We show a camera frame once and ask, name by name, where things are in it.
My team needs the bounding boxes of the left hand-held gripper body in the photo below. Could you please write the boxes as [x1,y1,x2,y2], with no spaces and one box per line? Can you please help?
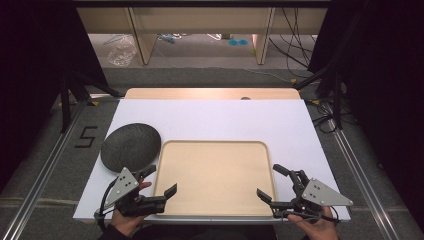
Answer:
[104,166,167,217]

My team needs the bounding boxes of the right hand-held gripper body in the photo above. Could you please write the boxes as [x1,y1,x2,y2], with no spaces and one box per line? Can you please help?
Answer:
[269,169,354,220]

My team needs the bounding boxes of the person's right hand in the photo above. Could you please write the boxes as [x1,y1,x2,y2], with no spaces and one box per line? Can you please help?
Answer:
[287,205,340,240]

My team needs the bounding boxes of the person's left hand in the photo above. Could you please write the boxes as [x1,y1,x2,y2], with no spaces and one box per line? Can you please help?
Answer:
[110,179,153,239]

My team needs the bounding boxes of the dark round plate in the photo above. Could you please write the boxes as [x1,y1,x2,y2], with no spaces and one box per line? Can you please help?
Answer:
[100,122,163,174]

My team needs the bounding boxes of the beige rectangular tray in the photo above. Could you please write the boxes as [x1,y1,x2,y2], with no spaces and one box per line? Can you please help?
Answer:
[152,139,279,218]

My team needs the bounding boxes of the white board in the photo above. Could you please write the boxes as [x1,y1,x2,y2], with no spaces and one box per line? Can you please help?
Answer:
[72,98,352,223]

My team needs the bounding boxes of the black metal stand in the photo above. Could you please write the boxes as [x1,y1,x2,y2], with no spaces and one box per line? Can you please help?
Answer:
[292,64,345,132]
[59,70,124,135]

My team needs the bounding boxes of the wooden table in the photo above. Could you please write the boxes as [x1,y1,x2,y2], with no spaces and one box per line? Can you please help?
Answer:
[124,87,302,101]

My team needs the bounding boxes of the clear plastic bag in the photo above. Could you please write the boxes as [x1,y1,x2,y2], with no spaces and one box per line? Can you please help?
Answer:
[105,35,139,68]

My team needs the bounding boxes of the light blue small object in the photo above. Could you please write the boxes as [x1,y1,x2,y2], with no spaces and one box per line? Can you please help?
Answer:
[157,32,183,45]

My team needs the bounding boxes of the black curtain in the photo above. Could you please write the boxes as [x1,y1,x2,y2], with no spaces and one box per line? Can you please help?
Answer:
[307,0,424,232]
[0,0,110,193]

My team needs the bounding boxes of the wooden shelf unit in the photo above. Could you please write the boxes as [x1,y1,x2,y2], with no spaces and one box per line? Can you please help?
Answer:
[75,6,330,67]

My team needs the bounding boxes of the black beam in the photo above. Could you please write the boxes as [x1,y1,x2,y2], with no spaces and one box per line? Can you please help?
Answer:
[71,0,335,9]

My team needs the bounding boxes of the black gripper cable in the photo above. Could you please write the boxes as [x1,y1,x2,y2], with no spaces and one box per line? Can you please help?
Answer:
[283,205,342,225]
[93,175,122,232]

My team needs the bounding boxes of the aluminium floor rail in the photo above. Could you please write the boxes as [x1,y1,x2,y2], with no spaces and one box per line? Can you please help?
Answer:
[0,99,90,240]
[323,109,402,240]

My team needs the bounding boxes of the black floor cables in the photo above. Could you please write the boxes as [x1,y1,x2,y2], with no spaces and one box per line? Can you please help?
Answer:
[307,99,355,135]

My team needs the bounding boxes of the white floor cable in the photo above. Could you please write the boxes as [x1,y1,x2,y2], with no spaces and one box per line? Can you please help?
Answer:
[242,67,298,84]

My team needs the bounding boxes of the bundle of black hanging cables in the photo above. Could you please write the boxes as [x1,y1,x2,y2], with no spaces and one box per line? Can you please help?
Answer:
[267,7,318,70]

